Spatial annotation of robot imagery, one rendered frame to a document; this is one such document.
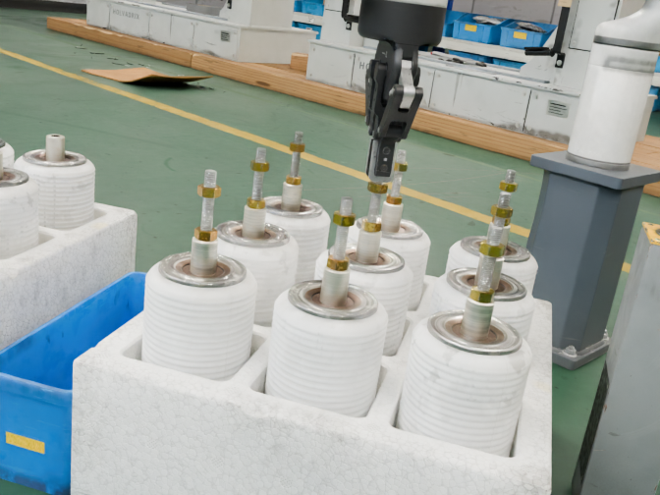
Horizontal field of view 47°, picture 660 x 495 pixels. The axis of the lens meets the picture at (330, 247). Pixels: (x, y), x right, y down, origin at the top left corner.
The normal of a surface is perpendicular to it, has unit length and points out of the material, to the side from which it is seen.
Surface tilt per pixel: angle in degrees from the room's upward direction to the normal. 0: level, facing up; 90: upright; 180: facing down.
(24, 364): 88
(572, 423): 0
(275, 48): 90
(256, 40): 90
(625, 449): 90
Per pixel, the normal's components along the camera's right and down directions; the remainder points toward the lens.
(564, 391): 0.13, -0.94
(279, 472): -0.27, 0.28
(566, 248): -0.70, 0.14
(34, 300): 0.96, 0.20
